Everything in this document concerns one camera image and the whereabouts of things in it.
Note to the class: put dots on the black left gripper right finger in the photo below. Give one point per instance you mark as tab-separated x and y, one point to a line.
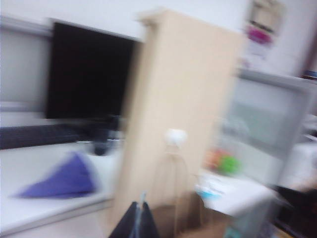
148	223

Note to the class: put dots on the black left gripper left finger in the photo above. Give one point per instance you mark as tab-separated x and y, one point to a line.
127	223

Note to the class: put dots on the purple cloth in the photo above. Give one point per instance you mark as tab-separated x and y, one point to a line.
64	181

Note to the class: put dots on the orange toy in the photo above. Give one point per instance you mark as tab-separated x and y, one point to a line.
212	158

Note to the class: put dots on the green toy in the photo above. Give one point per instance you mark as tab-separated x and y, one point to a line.
229	164

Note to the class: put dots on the black keyboard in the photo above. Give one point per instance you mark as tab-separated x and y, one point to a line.
37	136

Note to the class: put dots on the light wooden board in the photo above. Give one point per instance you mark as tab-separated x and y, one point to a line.
185	74

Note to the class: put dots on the black computer monitor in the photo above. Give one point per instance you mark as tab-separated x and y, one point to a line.
89	72

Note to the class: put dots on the grey office partition panel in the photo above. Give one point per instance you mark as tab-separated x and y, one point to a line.
22	64
265	119

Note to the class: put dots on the white adhesive wall hook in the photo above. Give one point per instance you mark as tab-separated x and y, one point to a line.
175	136

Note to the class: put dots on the wall poster with magenta print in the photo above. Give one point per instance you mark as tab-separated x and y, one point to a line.
263	29

